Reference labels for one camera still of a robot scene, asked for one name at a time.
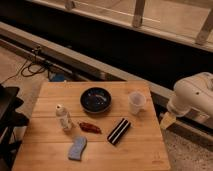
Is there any clear plastic cup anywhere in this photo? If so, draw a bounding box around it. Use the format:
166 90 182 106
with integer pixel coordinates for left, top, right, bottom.
128 91 146 115

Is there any blue sponge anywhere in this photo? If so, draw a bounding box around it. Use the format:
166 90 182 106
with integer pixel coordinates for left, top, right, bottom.
68 136 87 161

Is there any black white striped block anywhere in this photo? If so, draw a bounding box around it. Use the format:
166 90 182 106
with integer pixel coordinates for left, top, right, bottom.
107 119 131 145

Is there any red chili pepper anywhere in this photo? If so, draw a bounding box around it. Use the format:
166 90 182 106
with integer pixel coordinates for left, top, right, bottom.
79 122 101 134

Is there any black chair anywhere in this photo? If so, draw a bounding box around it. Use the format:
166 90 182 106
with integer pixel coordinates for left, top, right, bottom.
0 84 29 170

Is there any dark blue bowl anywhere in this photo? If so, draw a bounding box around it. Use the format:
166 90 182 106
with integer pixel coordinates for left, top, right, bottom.
80 87 112 114

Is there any small clear plastic bottle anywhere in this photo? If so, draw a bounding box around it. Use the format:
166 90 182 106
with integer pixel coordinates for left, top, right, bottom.
56 104 72 131

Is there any blue object on floor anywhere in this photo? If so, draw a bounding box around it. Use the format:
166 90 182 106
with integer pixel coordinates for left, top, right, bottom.
50 74 65 82

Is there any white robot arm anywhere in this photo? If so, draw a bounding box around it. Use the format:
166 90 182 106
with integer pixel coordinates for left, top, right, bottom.
160 72 213 129

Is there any black cable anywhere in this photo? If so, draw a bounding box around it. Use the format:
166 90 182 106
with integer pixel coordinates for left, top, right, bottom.
0 46 54 85

